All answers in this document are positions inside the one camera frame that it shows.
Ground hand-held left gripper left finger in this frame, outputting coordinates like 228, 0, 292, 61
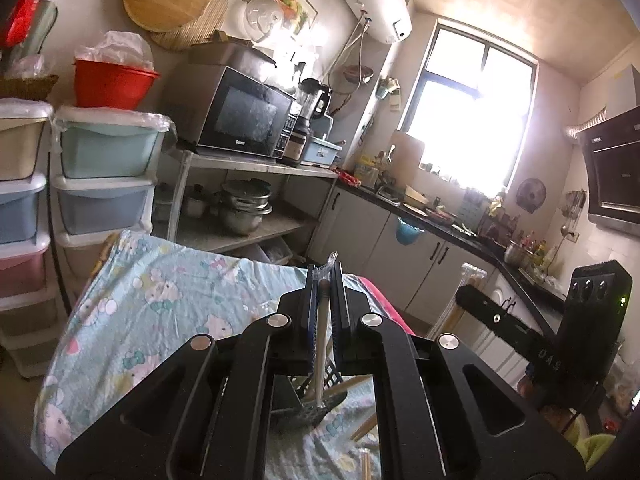
56, 264, 322, 480

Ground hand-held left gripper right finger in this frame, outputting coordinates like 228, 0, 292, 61
331, 261, 586, 480

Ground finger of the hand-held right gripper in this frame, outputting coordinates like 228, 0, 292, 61
457, 284, 558, 362

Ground plastic utensil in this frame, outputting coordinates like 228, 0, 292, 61
309, 252, 344, 412

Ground plastic pack of chopsticks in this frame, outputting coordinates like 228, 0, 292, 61
440, 262, 489, 339

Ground green plastic basket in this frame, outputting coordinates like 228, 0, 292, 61
272, 360, 351, 432

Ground steel cooking pot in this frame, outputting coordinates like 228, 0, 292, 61
503, 240, 531, 267

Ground white kitchen cabinets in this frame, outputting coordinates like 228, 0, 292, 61
306, 185, 568, 361

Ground yellow green cloth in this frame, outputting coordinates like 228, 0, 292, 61
574, 430, 622, 462

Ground blue hanging bin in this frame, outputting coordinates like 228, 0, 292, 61
395, 215, 425, 246

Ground small round fan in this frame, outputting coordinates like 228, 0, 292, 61
516, 178, 547, 214

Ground stacked steel pots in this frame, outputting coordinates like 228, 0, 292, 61
218, 179, 274, 237

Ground cartoon printed tablecloth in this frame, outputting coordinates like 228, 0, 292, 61
31, 230, 416, 480

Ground small steel pot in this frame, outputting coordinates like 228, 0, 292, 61
181, 185, 209, 219

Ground light blue box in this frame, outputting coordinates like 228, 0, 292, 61
301, 137, 344, 169

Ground metal shelf rack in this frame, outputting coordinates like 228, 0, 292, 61
165, 147, 342, 262

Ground black range hood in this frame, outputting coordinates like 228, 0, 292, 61
581, 106, 640, 237

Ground dark glass jar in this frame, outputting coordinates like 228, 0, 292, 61
281, 115, 312, 167

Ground black microwave oven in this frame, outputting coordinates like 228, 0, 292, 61
196, 66, 297, 161

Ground black blender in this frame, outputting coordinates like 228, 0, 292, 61
299, 78, 332, 134

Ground clear round lid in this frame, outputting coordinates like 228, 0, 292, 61
243, 0, 286, 44

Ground red plastic basin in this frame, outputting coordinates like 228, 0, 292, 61
73, 59, 162, 110

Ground round woven tray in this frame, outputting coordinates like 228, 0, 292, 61
149, 0, 230, 52

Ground clear plastic bag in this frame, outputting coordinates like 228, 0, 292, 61
75, 30, 154, 70

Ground wicker basket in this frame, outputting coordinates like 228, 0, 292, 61
0, 74, 60, 102

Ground silver exhaust duct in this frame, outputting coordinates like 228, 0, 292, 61
564, 109, 609, 142

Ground fruit wall poster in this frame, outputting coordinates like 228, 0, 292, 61
240, 0, 319, 37

